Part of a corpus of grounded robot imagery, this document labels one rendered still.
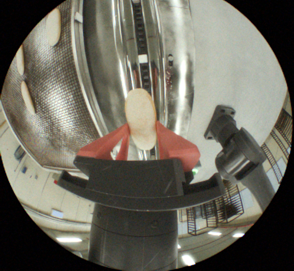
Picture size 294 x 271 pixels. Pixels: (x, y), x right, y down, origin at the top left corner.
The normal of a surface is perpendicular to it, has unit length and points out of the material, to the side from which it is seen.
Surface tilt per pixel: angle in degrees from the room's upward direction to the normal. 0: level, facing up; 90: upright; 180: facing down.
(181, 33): 0
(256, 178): 59
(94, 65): 0
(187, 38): 0
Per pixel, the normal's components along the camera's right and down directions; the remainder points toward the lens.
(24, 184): 0.99, -0.06
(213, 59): -0.04, 0.59
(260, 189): -0.85, 0.11
